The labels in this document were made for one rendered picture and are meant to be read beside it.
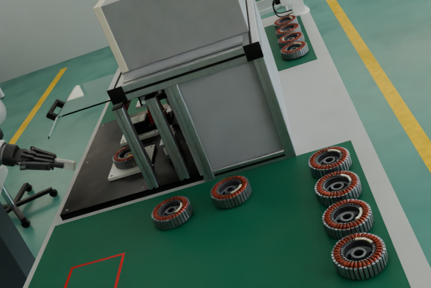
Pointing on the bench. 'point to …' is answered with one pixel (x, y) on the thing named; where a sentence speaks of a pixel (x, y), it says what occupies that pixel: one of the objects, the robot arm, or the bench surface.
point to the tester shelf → (191, 61)
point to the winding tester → (170, 11)
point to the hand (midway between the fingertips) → (65, 163)
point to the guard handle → (54, 109)
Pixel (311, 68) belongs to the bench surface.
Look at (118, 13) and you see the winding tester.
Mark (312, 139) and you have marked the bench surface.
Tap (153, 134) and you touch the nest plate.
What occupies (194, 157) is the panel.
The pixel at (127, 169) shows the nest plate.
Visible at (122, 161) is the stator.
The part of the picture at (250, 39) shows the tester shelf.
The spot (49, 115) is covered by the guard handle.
